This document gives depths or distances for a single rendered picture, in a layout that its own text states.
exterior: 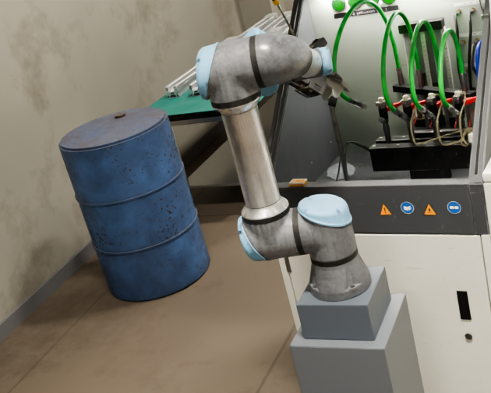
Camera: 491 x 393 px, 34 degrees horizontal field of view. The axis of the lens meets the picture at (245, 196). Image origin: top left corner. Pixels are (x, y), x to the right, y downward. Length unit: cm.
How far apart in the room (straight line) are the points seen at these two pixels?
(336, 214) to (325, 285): 18
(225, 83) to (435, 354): 125
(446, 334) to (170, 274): 186
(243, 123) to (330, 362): 62
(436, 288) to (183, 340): 155
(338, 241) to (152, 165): 210
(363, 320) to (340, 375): 16
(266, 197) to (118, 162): 203
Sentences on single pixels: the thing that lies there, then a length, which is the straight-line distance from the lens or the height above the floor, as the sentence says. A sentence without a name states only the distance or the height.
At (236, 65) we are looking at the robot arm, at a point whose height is 150.
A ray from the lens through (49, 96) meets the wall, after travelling 466.
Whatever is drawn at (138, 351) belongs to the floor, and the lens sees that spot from 373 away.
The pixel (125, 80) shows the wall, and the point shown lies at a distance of 529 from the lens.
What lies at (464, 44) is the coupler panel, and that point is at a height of 119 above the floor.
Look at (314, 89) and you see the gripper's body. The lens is 227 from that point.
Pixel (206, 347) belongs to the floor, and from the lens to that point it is 359.
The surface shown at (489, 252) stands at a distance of 235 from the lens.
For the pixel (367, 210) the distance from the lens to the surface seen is 240.
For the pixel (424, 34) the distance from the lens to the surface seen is 271.
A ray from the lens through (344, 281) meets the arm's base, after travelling 189.
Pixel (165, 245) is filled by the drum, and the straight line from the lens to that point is 398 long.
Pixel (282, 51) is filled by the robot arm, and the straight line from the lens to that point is 172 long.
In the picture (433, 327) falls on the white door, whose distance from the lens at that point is 255.
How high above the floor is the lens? 188
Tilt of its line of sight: 22 degrees down
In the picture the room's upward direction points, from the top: 15 degrees counter-clockwise
